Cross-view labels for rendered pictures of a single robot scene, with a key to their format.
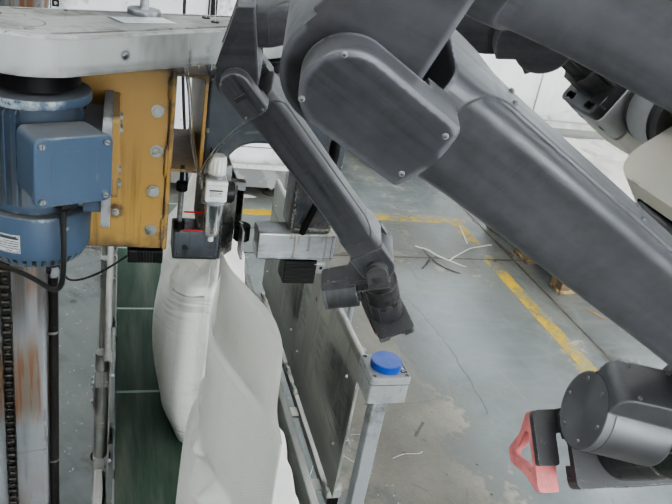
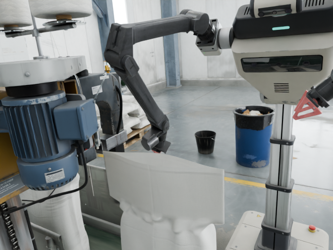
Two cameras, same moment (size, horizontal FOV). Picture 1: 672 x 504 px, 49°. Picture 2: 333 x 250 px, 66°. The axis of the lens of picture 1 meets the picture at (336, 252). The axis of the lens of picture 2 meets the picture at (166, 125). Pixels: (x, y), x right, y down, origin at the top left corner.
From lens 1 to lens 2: 0.69 m
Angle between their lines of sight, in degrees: 39
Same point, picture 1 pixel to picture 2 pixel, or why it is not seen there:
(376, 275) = (166, 125)
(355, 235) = (158, 113)
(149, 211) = not seen: hidden behind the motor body
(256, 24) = (131, 34)
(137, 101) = not seen: hidden behind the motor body
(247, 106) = (133, 69)
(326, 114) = not seen: outside the picture
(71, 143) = (87, 104)
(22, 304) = (17, 231)
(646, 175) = (243, 50)
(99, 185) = (95, 123)
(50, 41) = (59, 61)
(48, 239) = (73, 163)
